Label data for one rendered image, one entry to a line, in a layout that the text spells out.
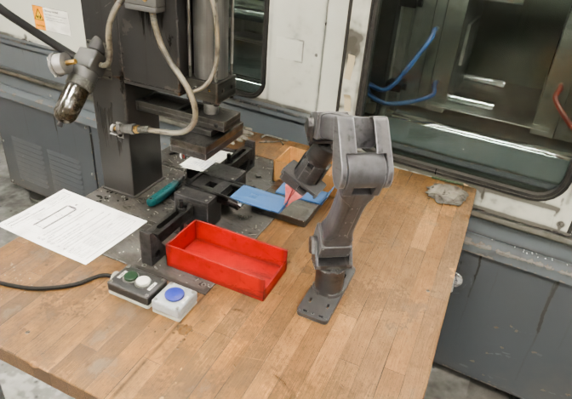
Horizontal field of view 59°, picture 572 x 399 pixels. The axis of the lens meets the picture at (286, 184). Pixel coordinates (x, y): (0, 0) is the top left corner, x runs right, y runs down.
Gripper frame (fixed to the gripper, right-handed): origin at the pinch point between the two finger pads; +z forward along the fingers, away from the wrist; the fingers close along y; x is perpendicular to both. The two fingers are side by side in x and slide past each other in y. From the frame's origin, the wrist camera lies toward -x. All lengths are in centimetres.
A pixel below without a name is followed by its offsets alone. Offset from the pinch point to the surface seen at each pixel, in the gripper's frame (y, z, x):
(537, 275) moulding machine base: -75, 4, -59
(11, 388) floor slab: 44, 131, 21
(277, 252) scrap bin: -6.1, 3.7, 12.3
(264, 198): 5.6, 4.0, -0.6
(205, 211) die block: 14.8, 11.8, 8.3
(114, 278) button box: 17.1, 17.2, 36.1
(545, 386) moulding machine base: -107, 38, -60
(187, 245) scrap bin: 12.3, 16.7, 16.3
